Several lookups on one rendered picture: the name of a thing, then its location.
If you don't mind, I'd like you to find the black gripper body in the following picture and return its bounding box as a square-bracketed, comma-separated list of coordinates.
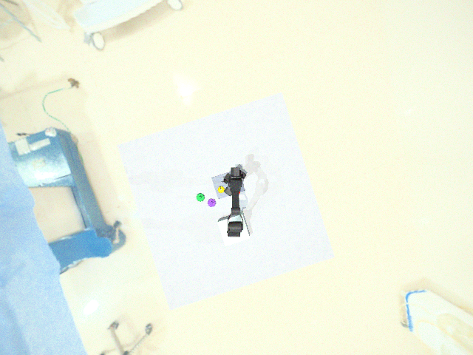
[224, 170, 246, 196]

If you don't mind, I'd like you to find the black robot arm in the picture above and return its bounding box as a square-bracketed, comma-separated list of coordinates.
[223, 167, 244, 237]

